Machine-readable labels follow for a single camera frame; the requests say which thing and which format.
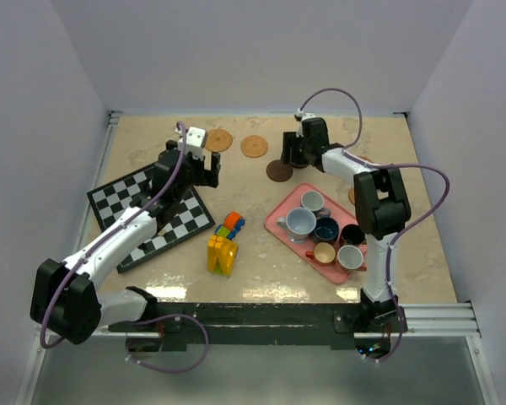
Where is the yellow toy block house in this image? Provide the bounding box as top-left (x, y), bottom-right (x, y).
top-left (207, 235), bottom-right (239, 278)

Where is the small white cup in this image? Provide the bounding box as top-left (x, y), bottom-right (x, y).
top-left (300, 191), bottom-right (331, 218)

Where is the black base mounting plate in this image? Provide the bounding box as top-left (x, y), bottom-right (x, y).
top-left (109, 302), bottom-right (407, 351)

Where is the woven rattan coaster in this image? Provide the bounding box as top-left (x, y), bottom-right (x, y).
top-left (347, 187), bottom-right (355, 205)
top-left (205, 128), bottom-right (233, 153)
top-left (240, 135), bottom-right (269, 158)
top-left (358, 156), bottom-right (373, 163)

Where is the dark wooden coaster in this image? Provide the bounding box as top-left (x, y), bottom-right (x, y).
top-left (266, 159), bottom-right (293, 182)
top-left (291, 163), bottom-right (309, 169)

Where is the large light blue cup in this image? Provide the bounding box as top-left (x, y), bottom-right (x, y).
top-left (277, 207), bottom-right (317, 244)

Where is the dark blue cup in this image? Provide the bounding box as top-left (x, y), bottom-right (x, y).
top-left (310, 217), bottom-right (340, 244)

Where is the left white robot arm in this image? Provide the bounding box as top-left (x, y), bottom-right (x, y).
top-left (30, 140), bottom-right (221, 348)

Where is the black cup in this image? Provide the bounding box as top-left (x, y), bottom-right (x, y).
top-left (339, 224), bottom-right (366, 246)

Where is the white cup brown handle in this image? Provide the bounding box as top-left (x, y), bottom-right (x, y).
top-left (336, 245), bottom-right (367, 272)

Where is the pink tray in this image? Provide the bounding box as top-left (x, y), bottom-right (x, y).
top-left (265, 182), bottom-right (358, 284)

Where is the black white chessboard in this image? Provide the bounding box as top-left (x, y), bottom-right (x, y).
top-left (87, 165), bottom-right (215, 273)

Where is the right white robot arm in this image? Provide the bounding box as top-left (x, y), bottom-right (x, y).
top-left (281, 114), bottom-right (412, 332)

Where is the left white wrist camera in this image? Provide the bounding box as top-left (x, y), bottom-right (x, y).
top-left (178, 127), bottom-right (207, 160)

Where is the orange cup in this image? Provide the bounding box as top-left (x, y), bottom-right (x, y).
top-left (304, 242), bottom-right (336, 265)

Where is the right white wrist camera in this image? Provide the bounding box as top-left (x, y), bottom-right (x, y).
top-left (294, 109), bottom-right (316, 122)

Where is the colourful toy car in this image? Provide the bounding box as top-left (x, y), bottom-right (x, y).
top-left (214, 211), bottom-right (245, 240)

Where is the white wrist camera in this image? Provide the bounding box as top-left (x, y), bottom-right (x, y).
top-left (294, 109), bottom-right (316, 122)
top-left (178, 127), bottom-right (207, 160)

